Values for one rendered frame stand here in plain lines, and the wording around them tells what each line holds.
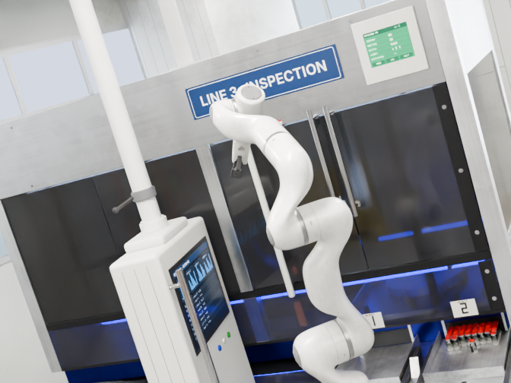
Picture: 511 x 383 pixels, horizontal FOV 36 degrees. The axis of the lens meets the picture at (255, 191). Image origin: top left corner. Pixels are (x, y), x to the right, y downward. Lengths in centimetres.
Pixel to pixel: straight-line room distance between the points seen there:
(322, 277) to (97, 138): 138
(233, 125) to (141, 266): 62
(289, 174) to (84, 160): 141
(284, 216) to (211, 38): 407
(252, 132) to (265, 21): 418
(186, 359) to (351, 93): 105
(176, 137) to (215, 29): 302
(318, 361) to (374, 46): 107
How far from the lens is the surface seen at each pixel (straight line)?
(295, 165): 198
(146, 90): 302
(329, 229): 203
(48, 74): 627
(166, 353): 264
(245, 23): 617
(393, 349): 302
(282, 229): 199
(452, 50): 263
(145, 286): 258
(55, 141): 329
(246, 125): 218
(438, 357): 286
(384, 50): 266
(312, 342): 220
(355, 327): 220
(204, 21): 599
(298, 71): 276
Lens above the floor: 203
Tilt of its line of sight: 9 degrees down
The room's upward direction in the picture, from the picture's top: 17 degrees counter-clockwise
